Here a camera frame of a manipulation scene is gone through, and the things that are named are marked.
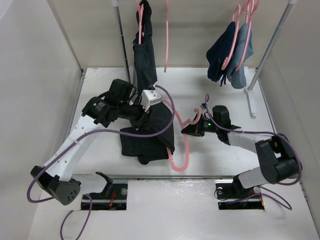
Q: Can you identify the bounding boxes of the pink hanger taken from rack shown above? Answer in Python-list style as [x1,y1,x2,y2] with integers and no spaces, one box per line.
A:
[166,108,202,172]

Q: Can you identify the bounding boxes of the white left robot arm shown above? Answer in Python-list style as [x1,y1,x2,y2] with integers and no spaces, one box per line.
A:
[30,78,146,206]

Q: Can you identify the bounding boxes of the black trousers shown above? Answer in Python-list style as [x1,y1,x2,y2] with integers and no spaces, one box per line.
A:
[132,0,158,95]
[120,103,175,165]

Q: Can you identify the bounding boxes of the pink hanger holding navy trousers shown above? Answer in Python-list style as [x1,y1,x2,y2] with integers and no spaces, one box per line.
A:
[221,4,242,71]

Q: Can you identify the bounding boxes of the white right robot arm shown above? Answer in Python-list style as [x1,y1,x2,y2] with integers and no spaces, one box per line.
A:
[181,105,303,201]

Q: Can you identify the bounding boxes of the empty pink hanger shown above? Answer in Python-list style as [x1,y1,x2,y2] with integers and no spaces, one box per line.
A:
[164,0,169,73]

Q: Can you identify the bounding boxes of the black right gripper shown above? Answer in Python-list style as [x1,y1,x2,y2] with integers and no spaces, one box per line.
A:
[181,113,220,137]

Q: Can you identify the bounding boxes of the pink hanger holding blue jeans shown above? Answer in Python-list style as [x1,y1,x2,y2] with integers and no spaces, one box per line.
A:
[234,0,261,73]

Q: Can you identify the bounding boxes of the pink hanger holding black trousers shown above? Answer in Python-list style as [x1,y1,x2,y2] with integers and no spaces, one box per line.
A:
[136,0,144,45]

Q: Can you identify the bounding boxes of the black trousers on hanger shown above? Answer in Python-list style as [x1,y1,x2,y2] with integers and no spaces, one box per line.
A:
[132,0,158,95]

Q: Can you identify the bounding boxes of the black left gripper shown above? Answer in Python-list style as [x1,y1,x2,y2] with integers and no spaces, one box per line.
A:
[118,96,153,130]

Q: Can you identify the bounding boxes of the navy blue trousers on hanger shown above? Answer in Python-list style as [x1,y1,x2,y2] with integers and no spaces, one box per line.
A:
[206,24,231,87]

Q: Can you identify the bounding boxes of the light blue jeans on hanger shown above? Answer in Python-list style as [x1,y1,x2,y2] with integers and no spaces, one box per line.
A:
[227,23,254,90]

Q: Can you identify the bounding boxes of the grey clothes rack frame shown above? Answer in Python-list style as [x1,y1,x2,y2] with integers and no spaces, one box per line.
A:
[109,0,301,119]

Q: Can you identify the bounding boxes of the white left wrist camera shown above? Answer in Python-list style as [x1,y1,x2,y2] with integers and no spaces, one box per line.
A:
[140,90,162,112]

